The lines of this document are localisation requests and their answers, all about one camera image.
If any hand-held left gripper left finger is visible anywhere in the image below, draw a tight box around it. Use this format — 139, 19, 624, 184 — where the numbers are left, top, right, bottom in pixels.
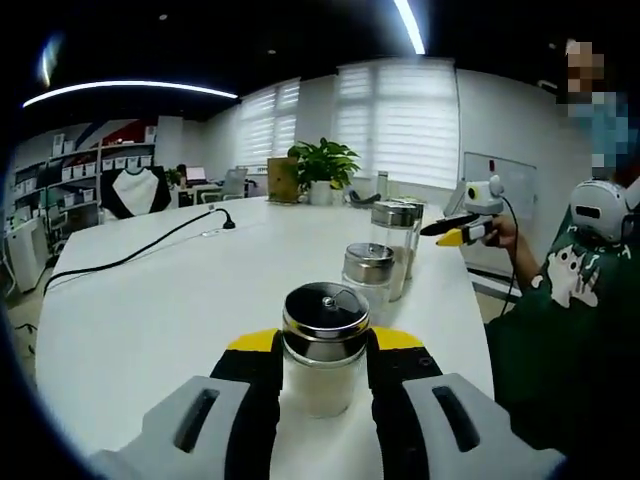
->
89, 327, 286, 480

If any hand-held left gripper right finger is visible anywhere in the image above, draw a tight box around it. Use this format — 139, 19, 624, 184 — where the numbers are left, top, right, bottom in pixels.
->
367, 327, 566, 480

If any small seasoning bottle beige powder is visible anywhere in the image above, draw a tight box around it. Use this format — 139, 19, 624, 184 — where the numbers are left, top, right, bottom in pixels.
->
281, 281, 372, 420

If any tall seasoning bottle pale powder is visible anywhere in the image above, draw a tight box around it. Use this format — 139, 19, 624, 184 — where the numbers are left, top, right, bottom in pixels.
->
370, 200, 417, 303

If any person in green shirt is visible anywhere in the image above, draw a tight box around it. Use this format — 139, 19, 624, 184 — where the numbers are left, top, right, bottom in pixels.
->
484, 199, 640, 451

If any tall seasoning bottle brown powder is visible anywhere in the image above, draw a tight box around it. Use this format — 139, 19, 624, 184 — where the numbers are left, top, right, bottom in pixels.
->
399, 199, 426, 281

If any black and white shirt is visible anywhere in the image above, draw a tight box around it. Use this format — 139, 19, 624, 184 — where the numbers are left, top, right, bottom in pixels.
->
99, 165, 173, 221

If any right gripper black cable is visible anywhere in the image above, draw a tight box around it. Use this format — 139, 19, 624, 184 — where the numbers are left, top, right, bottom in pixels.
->
499, 194, 524, 316

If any shelf of white storage boxes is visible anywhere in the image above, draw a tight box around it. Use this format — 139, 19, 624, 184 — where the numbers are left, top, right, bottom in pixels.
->
12, 127, 157, 221

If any large window blind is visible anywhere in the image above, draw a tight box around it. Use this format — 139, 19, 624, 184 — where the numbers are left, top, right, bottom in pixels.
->
333, 57, 460, 191

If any small seasoning bottle white powder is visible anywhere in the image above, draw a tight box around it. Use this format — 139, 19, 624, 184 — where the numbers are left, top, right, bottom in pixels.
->
341, 242, 397, 326

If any small window blind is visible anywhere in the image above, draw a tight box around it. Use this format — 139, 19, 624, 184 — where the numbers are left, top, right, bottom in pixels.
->
234, 77, 303, 171

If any black power cable with plug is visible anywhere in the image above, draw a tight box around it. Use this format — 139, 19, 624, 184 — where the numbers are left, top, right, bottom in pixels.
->
42, 207, 237, 296

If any white cabinet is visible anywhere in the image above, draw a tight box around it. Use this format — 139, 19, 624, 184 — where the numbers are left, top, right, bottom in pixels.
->
2, 219, 49, 296

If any whiteboard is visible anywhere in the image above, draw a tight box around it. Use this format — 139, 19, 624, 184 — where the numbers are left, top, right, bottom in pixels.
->
462, 150, 539, 221

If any curved ceiling light strip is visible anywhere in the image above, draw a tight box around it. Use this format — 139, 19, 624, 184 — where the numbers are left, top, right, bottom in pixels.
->
22, 79, 240, 109
392, 0, 427, 56

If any person's right hand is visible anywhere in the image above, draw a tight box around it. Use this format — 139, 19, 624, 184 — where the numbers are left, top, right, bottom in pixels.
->
482, 215, 521, 251

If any white chest device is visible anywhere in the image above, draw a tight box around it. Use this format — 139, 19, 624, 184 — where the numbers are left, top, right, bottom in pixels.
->
569, 177, 629, 245

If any brown cardboard box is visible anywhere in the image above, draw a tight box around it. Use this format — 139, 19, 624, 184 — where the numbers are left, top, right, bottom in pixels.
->
266, 156, 301, 204

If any green potted plant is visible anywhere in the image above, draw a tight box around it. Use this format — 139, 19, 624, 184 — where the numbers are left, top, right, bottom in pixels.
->
287, 137, 362, 206

